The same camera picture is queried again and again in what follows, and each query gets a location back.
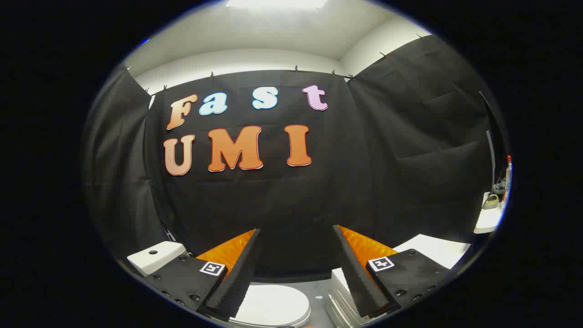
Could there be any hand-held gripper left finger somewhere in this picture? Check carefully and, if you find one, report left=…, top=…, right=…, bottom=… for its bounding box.
left=144, top=229, right=262, bottom=322

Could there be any black backdrop cloth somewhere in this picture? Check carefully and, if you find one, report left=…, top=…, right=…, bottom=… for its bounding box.
left=84, top=36, right=501, bottom=283

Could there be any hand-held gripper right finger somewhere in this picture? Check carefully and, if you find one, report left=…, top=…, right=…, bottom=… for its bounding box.
left=332, top=225, right=451, bottom=319

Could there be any red capped bottle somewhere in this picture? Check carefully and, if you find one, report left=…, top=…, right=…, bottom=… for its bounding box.
left=503, top=155, right=513, bottom=201

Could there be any ceiling light panel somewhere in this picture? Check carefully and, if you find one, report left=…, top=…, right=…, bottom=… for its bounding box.
left=225, top=0, right=328, bottom=9

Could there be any white drawer cabinet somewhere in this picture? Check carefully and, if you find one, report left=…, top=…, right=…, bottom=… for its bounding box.
left=326, top=234, right=472, bottom=328

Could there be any white toilet lid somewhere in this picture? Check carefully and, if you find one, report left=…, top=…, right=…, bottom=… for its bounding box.
left=228, top=285, right=312, bottom=328

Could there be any white toilet tank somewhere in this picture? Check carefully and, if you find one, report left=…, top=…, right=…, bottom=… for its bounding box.
left=127, top=241, right=187, bottom=277

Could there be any white side shelf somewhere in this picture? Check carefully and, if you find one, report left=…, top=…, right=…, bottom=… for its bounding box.
left=474, top=191, right=504, bottom=234

